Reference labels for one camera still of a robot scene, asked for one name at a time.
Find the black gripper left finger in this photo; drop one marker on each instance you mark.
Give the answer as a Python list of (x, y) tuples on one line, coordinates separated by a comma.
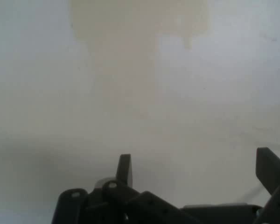
[(112, 200)]

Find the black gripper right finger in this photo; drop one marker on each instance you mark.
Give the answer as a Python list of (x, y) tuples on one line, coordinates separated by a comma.
[(276, 182)]

